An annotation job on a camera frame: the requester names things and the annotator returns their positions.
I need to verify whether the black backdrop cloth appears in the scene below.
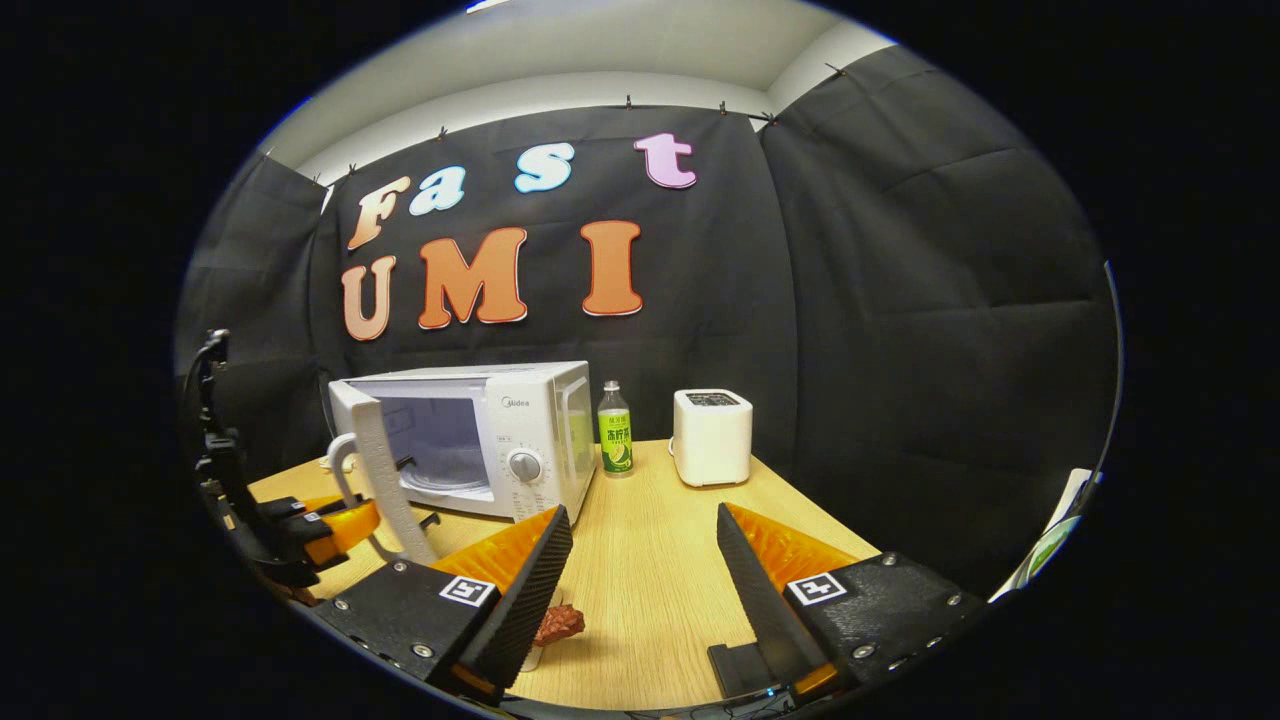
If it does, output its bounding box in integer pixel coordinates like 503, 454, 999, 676
175, 45, 1121, 601

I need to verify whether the green label drink bottle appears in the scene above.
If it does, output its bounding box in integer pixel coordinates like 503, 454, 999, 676
597, 380, 634, 478

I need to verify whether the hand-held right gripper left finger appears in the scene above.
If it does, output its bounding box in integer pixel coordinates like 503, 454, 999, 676
312, 505, 574, 703

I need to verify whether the white microwave oven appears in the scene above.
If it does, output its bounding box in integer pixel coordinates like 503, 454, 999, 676
326, 361, 598, 567

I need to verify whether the glass turntable plate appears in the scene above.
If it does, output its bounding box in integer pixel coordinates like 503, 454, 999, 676
400, 455, 493, 498

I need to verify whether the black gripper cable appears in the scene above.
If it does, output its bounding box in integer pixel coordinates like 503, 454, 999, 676
193, 329, 232, 446

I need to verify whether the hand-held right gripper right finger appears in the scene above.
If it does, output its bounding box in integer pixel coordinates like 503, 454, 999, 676
717, 503, 986, 701

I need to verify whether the white toaster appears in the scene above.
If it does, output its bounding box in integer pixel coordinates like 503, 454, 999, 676
669, 389, 754, 488

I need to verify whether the brown meat piece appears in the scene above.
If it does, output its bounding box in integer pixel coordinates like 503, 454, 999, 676
533, 603, 586, 648

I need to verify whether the white green printed sheet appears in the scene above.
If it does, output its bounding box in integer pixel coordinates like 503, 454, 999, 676
990, 465, 1103, 603

